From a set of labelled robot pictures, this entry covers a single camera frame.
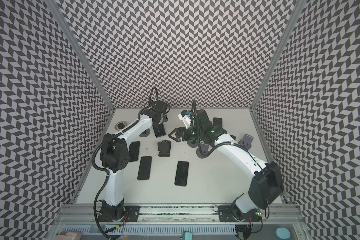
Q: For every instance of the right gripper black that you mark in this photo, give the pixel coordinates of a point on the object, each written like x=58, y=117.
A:
x=184, y=133

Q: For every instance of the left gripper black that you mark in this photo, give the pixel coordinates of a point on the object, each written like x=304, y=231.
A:
x=165, y=117

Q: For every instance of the teal phone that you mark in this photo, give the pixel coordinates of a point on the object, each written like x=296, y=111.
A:
x=218, y=122
x=159, y=129

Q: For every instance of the grey round stand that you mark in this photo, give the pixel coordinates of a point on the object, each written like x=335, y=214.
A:
x=192, y=143
x=246, y=141
x=202, y=151
x=145, y=133

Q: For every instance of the purple edged phone black stand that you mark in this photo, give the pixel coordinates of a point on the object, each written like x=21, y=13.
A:
x=144, y=168

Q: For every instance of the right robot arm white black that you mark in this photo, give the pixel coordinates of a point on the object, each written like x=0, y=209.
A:
x=266, y=182

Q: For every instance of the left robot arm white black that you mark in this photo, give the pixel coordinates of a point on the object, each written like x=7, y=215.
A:
x=115, y=154

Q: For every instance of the spice jar with black lid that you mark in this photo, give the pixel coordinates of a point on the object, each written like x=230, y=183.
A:
x=120, y=126

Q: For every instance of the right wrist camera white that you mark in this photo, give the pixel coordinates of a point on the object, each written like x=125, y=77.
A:
x=188, y=119

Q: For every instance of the metal base rail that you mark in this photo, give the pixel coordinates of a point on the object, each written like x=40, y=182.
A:
x=174, y=219

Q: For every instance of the silver aluminium corner post left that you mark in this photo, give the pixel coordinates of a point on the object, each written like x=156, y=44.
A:
x=58, y=16

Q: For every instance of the silver aluminium corner post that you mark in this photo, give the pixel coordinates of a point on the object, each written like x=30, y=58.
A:
x=58, y=16
x=300, y=4

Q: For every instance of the silver aluminium corner post right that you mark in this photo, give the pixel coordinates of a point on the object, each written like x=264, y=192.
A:
x=300, y=4

